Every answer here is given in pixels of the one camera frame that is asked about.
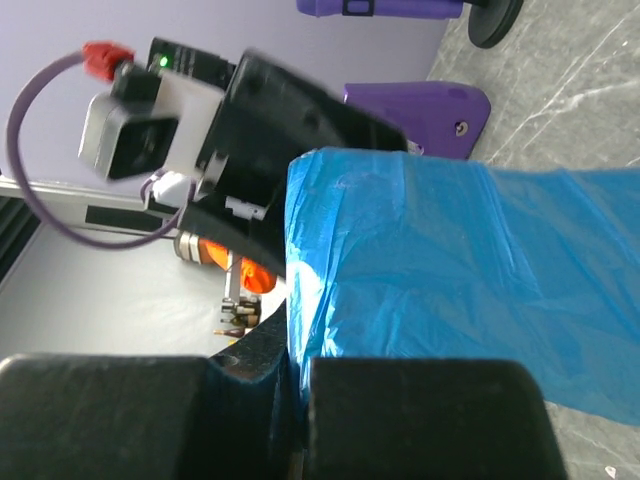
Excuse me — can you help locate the blue plastic trash bag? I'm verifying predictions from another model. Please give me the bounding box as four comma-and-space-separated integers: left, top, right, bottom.
284, 148, 639, 425

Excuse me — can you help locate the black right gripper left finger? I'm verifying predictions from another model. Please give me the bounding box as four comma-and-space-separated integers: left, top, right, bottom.
1, 308, 295, 479

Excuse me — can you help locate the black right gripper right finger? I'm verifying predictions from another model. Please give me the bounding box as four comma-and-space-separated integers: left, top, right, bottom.
305, 358, 568, 479

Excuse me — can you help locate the purple wedge holder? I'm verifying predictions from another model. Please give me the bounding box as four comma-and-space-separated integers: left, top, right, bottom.
343, 81, 491, 160

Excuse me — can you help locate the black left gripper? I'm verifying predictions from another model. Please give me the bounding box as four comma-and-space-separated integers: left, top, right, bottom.
177, 48, 408, 276

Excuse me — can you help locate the aluminium rail frame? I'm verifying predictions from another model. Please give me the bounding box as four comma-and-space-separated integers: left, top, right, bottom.
32, 182, 160, 236

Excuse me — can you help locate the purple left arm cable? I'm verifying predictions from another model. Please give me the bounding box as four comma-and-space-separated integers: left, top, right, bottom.
5, 40, 196, 250

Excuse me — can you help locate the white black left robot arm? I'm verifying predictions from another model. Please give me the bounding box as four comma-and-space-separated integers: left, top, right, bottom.
149, 38, 409, 276

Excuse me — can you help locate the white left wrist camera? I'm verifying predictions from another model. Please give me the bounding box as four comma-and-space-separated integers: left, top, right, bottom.
78, 62, 223, 181

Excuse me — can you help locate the purple microphone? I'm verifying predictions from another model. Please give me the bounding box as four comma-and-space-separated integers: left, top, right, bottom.
296, 0, 463, 20

